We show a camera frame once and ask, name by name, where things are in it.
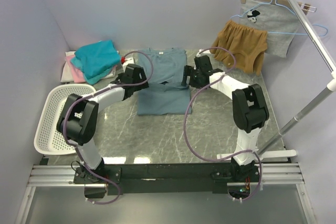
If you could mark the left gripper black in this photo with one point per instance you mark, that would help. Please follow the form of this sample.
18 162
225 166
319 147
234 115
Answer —
143 83

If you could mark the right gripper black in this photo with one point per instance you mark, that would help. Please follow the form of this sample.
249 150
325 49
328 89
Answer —
188 71

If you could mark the grey-blue t shirt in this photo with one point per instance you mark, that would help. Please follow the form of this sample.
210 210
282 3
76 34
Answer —
165 94

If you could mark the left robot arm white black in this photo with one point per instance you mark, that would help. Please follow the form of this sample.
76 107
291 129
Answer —
78 119

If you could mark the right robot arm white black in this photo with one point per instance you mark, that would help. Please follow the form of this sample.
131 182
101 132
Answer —
250 111

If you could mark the teal folded t shirt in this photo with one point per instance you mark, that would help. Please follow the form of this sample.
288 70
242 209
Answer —
96 61

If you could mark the pink folded t shirt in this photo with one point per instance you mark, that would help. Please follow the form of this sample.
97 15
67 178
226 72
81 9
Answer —
76 73

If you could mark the brown shorts hanging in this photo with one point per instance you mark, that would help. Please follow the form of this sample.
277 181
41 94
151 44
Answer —
242 45

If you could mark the grey panda shirt hanging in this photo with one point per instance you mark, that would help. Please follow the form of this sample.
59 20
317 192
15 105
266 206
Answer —
278 44

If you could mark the white plastic laundry basket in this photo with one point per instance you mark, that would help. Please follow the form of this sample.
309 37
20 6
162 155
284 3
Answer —
48 141

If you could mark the metal clothes rack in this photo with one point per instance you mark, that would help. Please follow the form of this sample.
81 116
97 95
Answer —
293 82

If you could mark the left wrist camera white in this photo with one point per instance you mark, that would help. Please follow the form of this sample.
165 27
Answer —
127 60

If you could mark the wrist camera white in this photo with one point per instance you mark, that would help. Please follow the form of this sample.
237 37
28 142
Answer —
199 53
127 60

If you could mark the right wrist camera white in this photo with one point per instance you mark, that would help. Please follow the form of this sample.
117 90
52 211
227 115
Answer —
199 53

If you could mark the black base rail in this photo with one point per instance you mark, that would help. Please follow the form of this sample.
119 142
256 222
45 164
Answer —
120 179

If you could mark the light blue wire hanger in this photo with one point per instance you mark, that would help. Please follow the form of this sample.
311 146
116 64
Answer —
275 16

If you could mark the aluminium frame rail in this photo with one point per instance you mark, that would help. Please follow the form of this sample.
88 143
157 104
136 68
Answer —
63 175

